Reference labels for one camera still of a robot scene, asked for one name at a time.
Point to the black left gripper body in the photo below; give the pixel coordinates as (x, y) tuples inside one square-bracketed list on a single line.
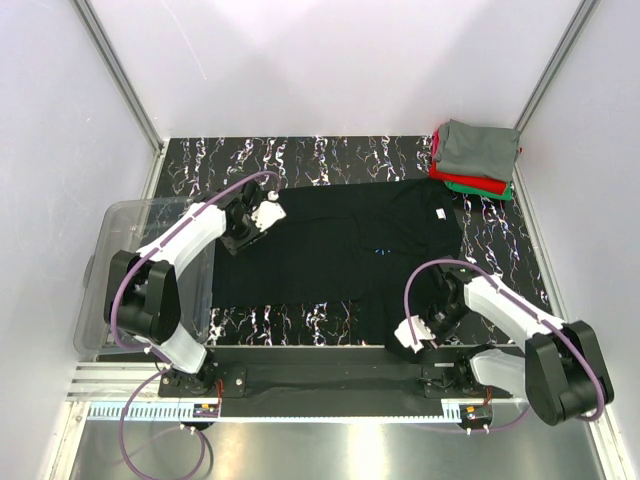
[(239, 242)]

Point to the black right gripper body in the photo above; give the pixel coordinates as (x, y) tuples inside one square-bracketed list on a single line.
[(420, 351)]

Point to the black t shirt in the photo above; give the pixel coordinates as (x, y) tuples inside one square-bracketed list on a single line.
[(341, 243)]

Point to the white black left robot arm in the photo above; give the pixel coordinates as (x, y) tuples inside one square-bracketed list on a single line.
[(142, 305)]

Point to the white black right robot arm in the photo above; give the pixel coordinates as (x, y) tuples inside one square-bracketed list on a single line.
[(560, 372)]

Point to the folded red t shirt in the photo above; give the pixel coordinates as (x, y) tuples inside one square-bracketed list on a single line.
[(484, 183)]

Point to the folded green t shirt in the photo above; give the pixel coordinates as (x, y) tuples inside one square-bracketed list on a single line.
[(506, 195)]

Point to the folded grey t shirt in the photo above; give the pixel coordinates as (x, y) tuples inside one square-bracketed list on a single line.
[(477, 151)]

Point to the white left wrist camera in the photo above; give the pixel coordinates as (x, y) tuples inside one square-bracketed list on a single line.
[(267, 214)]

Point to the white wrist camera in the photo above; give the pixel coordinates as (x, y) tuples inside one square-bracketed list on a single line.
[(267, 214), (413, 334)]

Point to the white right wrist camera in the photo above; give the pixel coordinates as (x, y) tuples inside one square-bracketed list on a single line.
[(413, 334)]

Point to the left aluminium corner post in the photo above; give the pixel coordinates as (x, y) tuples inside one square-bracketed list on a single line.
[(106, 51)]

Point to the aluminium corner post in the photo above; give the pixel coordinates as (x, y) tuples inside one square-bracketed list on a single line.
[(569, 38), (106, 51)]

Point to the white slotted cable duct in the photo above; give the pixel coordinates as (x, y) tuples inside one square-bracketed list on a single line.
[(147, 411)]

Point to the right aluminium corner post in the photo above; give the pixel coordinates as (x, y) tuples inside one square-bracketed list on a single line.
[(569, 38)]

